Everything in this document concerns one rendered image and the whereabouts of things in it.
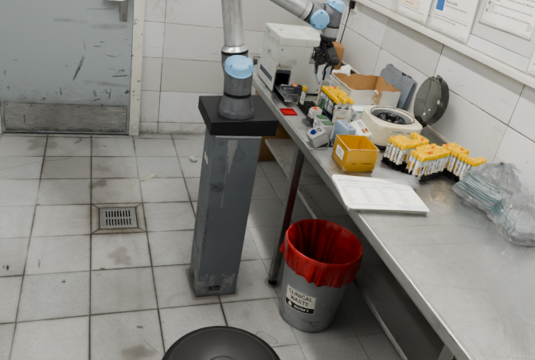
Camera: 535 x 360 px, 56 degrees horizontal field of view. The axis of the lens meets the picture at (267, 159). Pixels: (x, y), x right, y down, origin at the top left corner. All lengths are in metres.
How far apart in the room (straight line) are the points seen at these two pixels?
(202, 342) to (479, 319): 0.74
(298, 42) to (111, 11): 1.54
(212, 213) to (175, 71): 1.85
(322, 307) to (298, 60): 1.22
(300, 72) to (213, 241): 0.98
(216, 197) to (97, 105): 1.88
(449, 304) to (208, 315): 1.31
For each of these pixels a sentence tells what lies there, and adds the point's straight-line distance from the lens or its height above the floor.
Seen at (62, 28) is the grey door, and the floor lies 0.79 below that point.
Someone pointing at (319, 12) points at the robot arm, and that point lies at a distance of 2.02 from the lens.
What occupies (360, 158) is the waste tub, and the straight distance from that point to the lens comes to 1.96.
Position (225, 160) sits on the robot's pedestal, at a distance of 2.12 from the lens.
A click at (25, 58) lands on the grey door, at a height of 0.56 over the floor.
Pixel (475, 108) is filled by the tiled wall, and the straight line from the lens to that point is 2.30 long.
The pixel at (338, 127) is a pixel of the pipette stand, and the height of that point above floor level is 0.95.
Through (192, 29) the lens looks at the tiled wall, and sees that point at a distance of 3.82.
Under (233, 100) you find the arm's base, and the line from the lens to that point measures 2.06.
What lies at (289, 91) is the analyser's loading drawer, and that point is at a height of 0.93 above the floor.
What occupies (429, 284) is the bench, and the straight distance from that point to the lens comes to 1.52.
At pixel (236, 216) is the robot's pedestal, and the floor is 0.47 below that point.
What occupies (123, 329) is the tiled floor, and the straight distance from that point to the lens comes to 2.41.
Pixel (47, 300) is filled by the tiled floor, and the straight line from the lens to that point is 2.56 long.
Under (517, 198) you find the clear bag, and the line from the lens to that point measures 1.94.
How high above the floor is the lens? 1.75
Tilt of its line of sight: 27 degrees down
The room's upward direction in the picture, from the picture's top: 10 degrees clockwise
